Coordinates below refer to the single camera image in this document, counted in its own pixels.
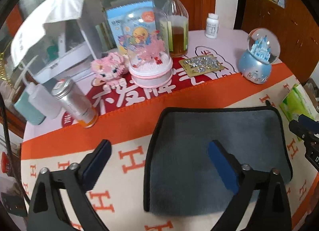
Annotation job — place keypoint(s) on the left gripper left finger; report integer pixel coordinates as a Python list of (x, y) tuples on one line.
[(47, 210)]

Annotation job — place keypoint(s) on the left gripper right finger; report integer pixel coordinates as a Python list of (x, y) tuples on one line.
[(272, 210)]

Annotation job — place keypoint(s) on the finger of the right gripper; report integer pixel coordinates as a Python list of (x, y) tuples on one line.
[(307, 122), (300, 131)]

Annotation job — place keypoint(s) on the purple grey microfiber towel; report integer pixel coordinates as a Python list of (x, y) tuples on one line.
[(186, 175)]

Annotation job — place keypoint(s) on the green tissue pack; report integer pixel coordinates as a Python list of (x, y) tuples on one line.
[(296, 103)]

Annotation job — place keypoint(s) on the blue castle snow globe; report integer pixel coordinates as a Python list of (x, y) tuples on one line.
[(263, 50)]

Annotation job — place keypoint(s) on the orange beige H-pattern tablecloth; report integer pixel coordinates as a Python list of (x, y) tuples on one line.
[(127, 117)]

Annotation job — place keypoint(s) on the teal cylindrical humidifier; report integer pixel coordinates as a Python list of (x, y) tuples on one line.
[(27, 110)]

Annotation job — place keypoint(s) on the white squeeze bottle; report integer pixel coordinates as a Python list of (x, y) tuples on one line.
[(42, 100)]

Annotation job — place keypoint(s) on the foil pill blister pack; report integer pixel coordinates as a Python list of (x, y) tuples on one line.
[(201, 65)]

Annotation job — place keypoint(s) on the brown wooden cabinet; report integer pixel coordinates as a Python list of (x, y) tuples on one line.
[(294, 27)]

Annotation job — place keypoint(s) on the silver orange can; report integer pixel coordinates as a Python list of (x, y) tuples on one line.
[(67, 92)]

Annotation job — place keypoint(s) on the white pill bottle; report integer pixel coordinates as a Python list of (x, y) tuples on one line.
[(212, 26)]

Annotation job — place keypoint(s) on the pink block pig figure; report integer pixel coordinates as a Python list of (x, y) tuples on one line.
[(110, 69)]

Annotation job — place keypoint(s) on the glass bottle amber liquid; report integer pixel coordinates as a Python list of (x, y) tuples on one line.
[(178, 27)]

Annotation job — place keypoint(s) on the white appliance with cloth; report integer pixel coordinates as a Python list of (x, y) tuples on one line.
[(59, 38)]

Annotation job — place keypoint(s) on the pink glass dome ornament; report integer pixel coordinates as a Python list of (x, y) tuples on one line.
[(150, 65)]

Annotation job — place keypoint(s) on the blue cartoon box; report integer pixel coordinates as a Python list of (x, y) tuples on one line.
[(132, 25)]

